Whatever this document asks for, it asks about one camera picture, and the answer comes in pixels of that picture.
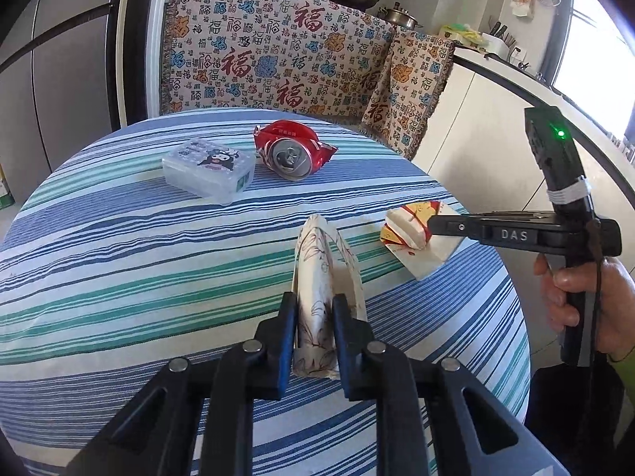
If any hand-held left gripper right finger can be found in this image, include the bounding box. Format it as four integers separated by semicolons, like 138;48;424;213
332;294;571;476

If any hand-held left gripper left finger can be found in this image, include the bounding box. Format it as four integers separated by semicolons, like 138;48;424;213
64;292;298;476

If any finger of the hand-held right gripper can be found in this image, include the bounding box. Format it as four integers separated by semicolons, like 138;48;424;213
427;213;487;246

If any white red-yellow paper bag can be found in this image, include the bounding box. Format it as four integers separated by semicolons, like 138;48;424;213
379;201;470;281

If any white line-drawing paper bag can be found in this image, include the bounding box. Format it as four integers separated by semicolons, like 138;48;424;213
292;213;369;382

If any person's right hand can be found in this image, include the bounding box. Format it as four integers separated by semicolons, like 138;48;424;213
534;255;635;364

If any white kitchen cabinet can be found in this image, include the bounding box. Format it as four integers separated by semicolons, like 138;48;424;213
412;47;635;358

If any window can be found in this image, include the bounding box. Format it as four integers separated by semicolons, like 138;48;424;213
550;0;635;136

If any white knife holder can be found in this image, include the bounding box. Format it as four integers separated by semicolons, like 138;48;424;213
483;19;520;59

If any red foil wrapper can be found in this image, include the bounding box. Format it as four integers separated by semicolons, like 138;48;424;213
253;125;339;167

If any yellow green cloth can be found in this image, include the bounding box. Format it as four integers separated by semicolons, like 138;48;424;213
441;23;485;51

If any crushed red can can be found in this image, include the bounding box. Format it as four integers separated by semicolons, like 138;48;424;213
255;120;323;180

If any blue green striped tablecloth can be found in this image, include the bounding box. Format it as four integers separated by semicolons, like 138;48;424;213
0;109;533;476

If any clear plastic box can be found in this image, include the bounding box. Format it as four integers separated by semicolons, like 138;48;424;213
163;138;257;205

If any steel pot with lid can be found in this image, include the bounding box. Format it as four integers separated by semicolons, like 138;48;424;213
377;2;425;31

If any printed blanket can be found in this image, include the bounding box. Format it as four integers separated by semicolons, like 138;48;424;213
159;0;455;160

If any yellow and green cardboard box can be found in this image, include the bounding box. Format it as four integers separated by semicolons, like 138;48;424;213
0;159;15;210

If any grey refrigerator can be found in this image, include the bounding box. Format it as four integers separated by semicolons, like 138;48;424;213
0;0;127;205

